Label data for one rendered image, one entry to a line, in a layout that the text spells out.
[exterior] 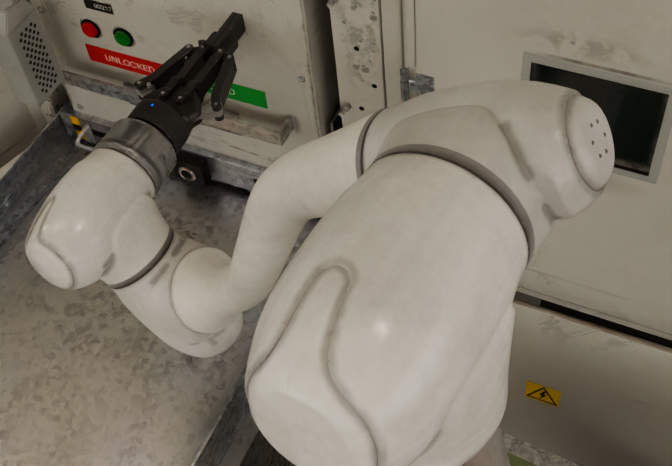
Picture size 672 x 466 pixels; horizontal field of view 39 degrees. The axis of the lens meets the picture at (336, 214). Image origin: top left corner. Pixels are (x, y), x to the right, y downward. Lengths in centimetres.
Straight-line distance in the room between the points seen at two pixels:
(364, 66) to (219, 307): 39
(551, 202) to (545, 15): 47
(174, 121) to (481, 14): 39
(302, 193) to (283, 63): 55
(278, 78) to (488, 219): 80
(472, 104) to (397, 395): 23
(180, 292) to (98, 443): 38
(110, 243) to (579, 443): 104
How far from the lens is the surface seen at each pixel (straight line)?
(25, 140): 182
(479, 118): 66
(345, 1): 123
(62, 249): 108
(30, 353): 154
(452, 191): 61
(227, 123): 145
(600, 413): 173
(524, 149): 65
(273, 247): 93
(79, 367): 150
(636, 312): 146
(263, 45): 135
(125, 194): 111
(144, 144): 115
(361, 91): 133
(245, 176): 158
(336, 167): 78
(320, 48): 135
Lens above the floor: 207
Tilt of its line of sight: 51 degrees down
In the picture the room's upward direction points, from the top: 7 degrees counter-clockwise
